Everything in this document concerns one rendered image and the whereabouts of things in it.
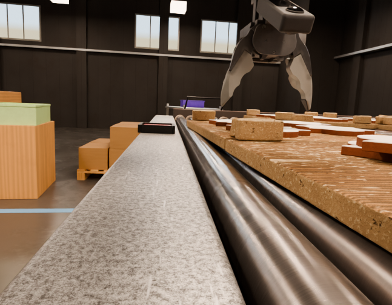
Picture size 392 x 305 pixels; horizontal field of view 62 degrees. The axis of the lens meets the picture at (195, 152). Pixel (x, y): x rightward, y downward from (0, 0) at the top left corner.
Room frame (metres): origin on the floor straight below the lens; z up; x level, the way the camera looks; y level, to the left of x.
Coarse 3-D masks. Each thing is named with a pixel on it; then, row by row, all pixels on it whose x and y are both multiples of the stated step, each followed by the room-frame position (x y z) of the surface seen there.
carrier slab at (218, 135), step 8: (192, 120) 0.81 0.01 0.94; (192, 128) 0.72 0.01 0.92; (200, 128) 0.62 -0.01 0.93; (208, 128) 0.58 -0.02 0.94; (216, 128) 0.59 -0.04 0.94; (224, 128) 0.59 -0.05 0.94; (208, 136) 0.53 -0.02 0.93; (216, 136) 0.47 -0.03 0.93; (224, 136) 0.45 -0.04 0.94; (304, 136) 0.50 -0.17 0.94; (312, 136) 0.51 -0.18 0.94; (320, 136) 0.52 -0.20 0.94; (328, 136) 0.52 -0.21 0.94; (336, 136) 0.53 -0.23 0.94; (344, 136) 0.54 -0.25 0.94; (352, 136) 0.54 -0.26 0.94; (216, 144) 0.47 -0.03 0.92; (224, 144) 0.43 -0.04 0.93
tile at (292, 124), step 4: (284, 120) 0.83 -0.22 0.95; (284, 124) 0.74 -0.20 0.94; (288, 124) 0.73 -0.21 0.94; (292, 124) 0.72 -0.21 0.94; (296, 124) 0.71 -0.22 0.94; (300, 124) 0.71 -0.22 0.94; (304, 124) 0.70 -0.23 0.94; (308, 124) 0.70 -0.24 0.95; (312, 124) 0.71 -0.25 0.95; (316, 124) 0.72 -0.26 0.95; (320, 124) 0.72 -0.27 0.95; (324, 124) 0.74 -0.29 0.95
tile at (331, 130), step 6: (300, 126) 0.64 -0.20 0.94; (306, 126) 0.62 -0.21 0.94; (312, 126) 0.61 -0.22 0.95; (318, 126) 0.62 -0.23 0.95; (324, 126) 0.63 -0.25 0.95; (330, 126) 0.64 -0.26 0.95; (336, 126) 0.65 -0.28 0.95; (312, 132) 0.58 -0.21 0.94; (318, 132) 0.58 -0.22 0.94; (324, 132) 0.57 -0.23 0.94; (330, 132) 0.56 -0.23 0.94; (336, 132) 0.55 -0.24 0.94; (342, 132) 0.55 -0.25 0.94; (348, 132) 0.55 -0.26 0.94; (354, 132) 0.55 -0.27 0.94; (360, 132) 0.55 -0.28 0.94; (366, 132) 0.58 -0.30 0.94; (372, 132) 0.58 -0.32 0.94
